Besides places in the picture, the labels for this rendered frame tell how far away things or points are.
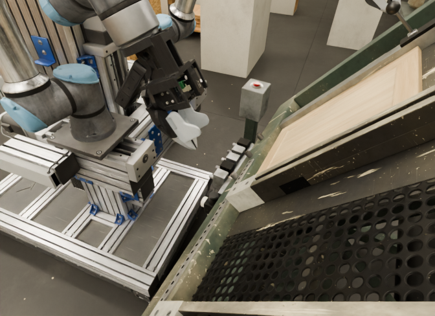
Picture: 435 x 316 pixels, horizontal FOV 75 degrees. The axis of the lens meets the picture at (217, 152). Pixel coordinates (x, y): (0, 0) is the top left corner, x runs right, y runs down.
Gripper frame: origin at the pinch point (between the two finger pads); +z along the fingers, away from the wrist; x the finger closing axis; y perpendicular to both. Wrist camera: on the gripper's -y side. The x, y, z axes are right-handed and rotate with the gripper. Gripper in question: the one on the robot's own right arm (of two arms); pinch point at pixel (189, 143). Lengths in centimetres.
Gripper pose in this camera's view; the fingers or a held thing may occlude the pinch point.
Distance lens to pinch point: 54.5
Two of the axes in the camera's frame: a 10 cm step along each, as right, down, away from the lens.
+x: 3.7, -6.2, 6.9
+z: 4.1, 7.7, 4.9
